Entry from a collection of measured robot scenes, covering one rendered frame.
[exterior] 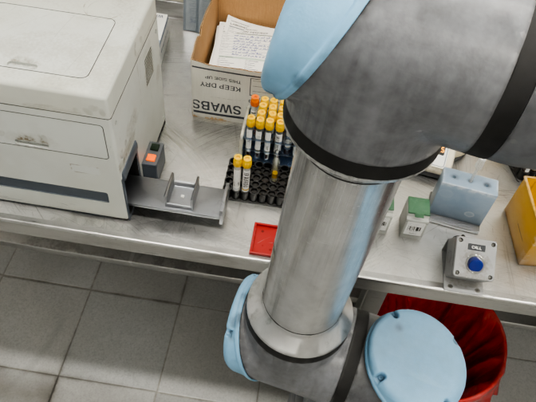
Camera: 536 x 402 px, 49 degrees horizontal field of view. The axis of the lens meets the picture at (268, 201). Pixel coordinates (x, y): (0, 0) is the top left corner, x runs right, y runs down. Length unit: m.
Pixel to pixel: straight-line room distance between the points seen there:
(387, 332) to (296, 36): 0.40
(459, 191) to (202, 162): 0.49
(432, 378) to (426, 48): 0.41
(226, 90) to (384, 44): 0.90
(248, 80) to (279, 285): 0.69
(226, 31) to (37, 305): 1.13
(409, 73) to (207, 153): 0.90
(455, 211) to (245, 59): 0.55
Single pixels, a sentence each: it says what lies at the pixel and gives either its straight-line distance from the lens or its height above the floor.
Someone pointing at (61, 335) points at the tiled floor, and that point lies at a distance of 2.00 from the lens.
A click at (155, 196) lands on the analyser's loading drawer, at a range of 1.08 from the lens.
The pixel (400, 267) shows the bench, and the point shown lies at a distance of 1.09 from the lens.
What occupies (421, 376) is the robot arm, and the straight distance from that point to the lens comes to 0.66.
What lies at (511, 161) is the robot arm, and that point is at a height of 1.51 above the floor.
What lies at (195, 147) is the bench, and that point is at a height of 0.88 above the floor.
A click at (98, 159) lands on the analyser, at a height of 1.04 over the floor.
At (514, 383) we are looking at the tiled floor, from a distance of 2.10.
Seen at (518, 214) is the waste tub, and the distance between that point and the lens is 1.19.
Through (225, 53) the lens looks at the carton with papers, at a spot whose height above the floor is 0.94.
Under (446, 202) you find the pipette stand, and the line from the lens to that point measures 1.14.
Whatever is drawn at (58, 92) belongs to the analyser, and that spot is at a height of 1.17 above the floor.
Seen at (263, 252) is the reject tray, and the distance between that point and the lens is 1.05.
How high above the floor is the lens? 1.76
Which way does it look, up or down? 51 degrees down
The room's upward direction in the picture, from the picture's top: 7 degrees clockwise
